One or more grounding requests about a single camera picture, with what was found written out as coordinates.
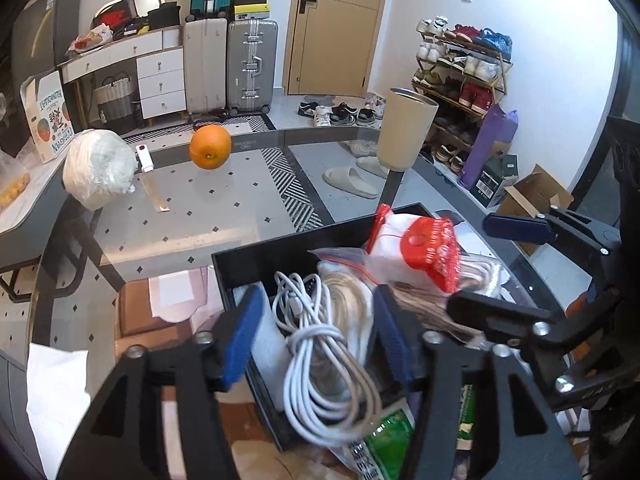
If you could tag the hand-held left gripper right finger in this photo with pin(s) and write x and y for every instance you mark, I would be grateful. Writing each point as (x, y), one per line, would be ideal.
(395, 345)

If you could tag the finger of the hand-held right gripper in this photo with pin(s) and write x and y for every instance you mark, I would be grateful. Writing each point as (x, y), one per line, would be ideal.
(515, 227)
(495, 310)

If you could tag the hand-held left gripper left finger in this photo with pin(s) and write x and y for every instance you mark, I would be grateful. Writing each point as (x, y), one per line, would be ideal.
(242, 340)

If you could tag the bagged beige fibre bundle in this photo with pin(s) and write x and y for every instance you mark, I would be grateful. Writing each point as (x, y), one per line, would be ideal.
(345, 290)

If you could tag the red printed packet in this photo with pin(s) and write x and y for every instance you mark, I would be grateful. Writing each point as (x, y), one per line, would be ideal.
(430, 250)

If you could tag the green snack packet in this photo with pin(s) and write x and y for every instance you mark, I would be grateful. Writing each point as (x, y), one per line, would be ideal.
(387, 435)

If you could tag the black cardboard box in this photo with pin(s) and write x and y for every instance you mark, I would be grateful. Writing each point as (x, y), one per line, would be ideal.
(280, 255)

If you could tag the white green packet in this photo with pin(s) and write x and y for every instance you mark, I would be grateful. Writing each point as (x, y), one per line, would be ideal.
(467, 417)

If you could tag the brown cardboard box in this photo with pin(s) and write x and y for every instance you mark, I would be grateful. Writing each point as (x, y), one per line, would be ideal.
(535, 200)

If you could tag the dark green box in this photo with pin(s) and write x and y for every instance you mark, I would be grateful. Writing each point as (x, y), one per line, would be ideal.
(492, 180)

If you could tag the purple mat bag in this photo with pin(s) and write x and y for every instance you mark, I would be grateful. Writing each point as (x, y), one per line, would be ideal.
(487, 145)

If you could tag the beige cylindrical bin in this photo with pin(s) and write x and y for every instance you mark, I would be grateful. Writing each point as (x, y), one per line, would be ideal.
(407, 130)

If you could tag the shoe rack with shoes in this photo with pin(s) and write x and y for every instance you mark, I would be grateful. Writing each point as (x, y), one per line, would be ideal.
(465, 90)

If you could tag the beige slipper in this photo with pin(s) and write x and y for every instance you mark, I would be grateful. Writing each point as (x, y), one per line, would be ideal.
(350, 182)
(372, 166)

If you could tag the striped floor rug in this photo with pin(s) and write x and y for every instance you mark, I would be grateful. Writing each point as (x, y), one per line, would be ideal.
(295, 190)

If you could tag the orange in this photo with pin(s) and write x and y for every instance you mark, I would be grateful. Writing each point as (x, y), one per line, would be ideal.
(210, 146)

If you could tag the white paper sheet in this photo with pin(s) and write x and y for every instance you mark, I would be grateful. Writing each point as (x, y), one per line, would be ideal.
(55, 400)

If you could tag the row of loose sneakers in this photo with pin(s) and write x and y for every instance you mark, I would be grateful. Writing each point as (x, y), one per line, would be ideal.
(342, 112)

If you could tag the white plastic-wrapped ball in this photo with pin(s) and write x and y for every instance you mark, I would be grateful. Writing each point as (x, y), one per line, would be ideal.
(97, 167)

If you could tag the white side table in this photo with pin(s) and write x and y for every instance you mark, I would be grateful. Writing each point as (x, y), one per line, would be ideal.
(25, 225)

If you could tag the woven basket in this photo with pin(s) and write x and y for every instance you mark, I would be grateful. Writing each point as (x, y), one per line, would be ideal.
(115, 102)

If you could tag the wooden door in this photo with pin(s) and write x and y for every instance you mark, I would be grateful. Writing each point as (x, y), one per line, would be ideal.
(335, 25)

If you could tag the silver suitcase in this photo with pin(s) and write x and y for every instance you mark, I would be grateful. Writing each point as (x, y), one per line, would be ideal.
(252, 67)

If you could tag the white desk with drawers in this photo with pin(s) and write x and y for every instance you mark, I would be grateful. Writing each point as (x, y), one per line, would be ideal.
(160, 80)

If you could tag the clear bag of kumquats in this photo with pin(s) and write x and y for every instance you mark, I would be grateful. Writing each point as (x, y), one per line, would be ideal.
(10, 190)

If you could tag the beige suitcase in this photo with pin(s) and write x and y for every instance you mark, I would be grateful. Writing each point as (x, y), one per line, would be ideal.
(205, 65)

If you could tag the white fruit carton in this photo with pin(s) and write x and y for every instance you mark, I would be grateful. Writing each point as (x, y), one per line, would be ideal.
(47, 115)

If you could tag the yellow black box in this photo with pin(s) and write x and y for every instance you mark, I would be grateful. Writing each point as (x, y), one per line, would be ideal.
(251, 11)

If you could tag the red black bag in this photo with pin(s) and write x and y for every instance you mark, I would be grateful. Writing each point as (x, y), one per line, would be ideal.
(115, 14)

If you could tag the grey fridge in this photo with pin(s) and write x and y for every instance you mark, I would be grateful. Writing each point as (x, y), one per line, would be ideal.
(45, 30)

